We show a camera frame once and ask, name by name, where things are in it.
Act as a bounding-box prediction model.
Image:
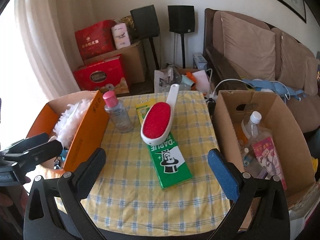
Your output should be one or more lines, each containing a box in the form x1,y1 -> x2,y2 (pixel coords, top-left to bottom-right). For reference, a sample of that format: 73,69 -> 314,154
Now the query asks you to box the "clear bottle pink cap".
103,90 -> 133,133

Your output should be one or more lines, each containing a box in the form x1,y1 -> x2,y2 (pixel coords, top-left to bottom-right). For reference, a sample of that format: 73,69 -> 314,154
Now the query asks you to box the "brown cardboard box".
213,90 -> 316,205

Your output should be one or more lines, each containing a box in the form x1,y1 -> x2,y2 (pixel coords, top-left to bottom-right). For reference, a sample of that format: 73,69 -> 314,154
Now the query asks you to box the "black speaker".
168,5 -> 195,69
130,4 -> 160,70

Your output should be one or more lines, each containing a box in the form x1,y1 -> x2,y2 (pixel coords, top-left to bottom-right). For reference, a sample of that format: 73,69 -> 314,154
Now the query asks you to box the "yellow checked tablecloth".
81,91 -> 231,236

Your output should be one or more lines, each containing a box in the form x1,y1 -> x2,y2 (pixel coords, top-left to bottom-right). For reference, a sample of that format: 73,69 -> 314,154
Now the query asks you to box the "pink white tissue pack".
111,23 -> 131,50

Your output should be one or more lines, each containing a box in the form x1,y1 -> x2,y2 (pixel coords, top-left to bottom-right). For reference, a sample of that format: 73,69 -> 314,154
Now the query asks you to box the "plastic bottle white cap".
241,111 -> 272,154

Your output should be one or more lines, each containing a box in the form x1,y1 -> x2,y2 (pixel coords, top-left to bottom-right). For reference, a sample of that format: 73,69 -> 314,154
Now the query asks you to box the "left black speaker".
130,4 -> 160,70

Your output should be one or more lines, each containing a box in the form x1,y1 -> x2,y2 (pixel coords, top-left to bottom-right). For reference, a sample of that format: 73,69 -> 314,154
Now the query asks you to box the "red collection gift box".
73,54 -> 130,95

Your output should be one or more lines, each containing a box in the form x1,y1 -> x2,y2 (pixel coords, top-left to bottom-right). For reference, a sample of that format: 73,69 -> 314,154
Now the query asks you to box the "brown cushioned sofa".
203,8 -> 319,133

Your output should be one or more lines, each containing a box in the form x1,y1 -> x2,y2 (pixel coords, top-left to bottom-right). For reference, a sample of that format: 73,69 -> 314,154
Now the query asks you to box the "red white lint brush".
140,84 -> 180,146

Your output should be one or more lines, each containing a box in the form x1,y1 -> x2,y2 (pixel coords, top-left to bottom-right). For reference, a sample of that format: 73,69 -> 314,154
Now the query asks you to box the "right black speaker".
168,5 -> 195,69

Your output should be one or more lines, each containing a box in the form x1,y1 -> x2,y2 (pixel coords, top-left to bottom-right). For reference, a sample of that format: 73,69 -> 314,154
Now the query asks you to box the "white curtain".
14,0 -> 95,100

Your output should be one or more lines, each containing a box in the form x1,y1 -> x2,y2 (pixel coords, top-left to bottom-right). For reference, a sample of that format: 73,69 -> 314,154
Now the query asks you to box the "red gift bag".
74,20 -> 116,61

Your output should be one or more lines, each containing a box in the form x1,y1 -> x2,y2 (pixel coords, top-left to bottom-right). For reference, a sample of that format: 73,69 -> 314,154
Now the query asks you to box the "green long carton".
136,99 -> 193,189

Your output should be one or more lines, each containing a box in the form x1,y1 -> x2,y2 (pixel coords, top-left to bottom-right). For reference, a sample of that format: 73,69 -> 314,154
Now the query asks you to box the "orange cardboard box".
27,90 -> 109,178

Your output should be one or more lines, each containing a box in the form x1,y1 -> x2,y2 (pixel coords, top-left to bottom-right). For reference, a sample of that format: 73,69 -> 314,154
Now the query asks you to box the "white fluffy duster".
49,99 -> 91,150

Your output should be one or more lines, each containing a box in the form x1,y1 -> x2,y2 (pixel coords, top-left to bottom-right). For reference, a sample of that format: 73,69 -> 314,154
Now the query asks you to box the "pink packet in box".
252,136 -> 287,190

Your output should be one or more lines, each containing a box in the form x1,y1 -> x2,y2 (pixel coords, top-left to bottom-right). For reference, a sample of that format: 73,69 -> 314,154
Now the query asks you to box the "large brown carton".
84,41 -> 146,84

